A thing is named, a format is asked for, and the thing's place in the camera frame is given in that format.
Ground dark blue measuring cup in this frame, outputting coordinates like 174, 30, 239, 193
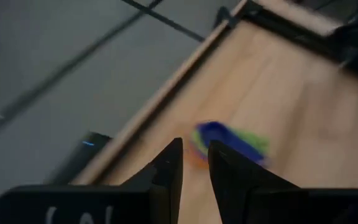
196, 121, 269, 166

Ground black device with blue light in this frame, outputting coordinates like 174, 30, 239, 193
45, 132, 113, 184

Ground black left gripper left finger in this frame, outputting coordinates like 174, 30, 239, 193
0, 137, 185, 224

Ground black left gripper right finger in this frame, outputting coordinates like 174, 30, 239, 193
208, 139, 358, 224

